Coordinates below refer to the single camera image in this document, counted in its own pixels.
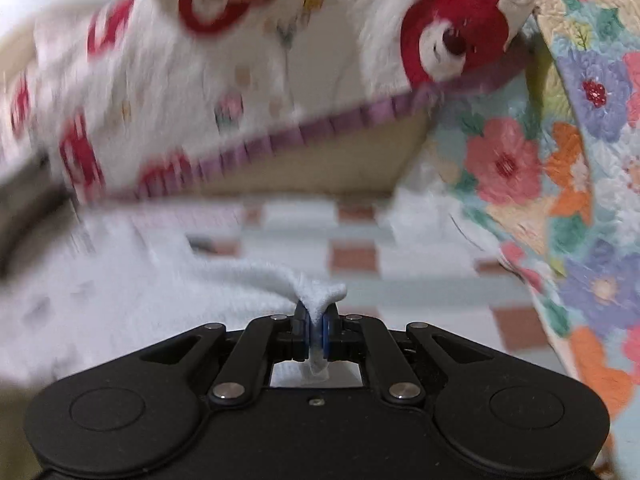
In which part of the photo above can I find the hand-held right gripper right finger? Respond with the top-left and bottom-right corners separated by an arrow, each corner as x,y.
322,305 -> 496,406

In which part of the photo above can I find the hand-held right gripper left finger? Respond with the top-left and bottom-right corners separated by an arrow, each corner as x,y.
140,302 -> 312,406

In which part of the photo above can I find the white printed shirt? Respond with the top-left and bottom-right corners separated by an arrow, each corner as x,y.
0,205 -> 348,391

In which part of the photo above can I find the checked bed sheet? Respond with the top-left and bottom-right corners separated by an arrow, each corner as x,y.
185,200 -> 566,376

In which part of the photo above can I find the red bear print quilt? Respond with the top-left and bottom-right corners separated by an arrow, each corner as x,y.
0,0 -> 531,206

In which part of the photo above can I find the floral quilt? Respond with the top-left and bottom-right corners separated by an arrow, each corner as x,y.
400,0 -> 640,480

